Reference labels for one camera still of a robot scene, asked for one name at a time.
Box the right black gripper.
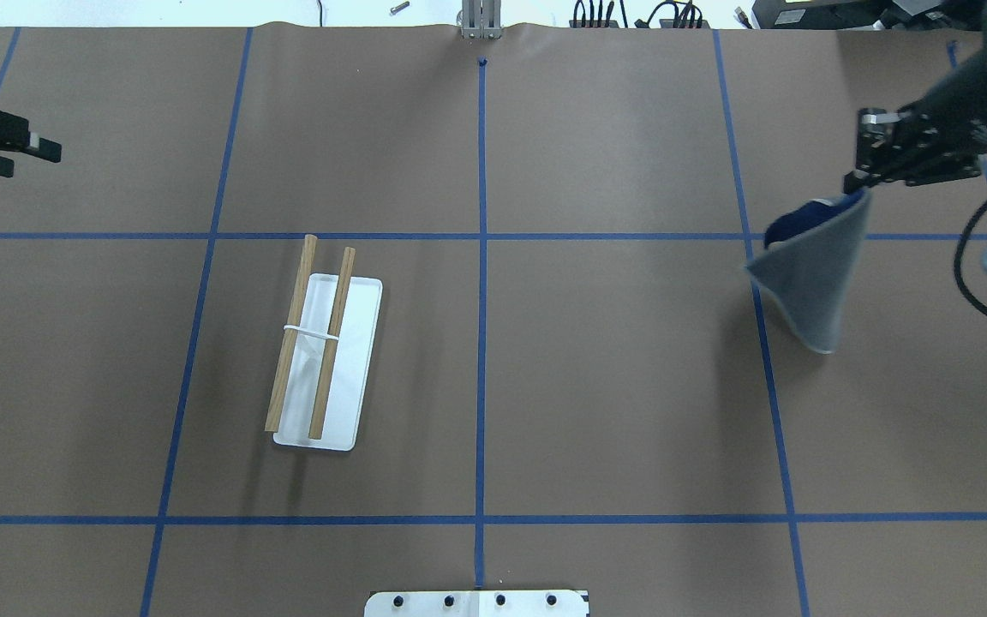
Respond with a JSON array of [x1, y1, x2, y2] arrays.
[[842, 108, 979, 195]]

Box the grey and blue towel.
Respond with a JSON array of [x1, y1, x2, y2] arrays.
[[745, 189, 872, 355]]

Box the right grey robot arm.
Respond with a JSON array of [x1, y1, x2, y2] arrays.
[[842, 3, 987, 193]]

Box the white towel rack with dowels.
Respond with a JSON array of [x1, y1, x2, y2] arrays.
[[264, 234, 384, 452]]

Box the aluminium frame post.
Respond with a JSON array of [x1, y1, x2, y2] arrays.
[[458, 0, 504, 40]]

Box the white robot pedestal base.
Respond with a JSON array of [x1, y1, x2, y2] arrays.
[[363, 590, 591, 616]]

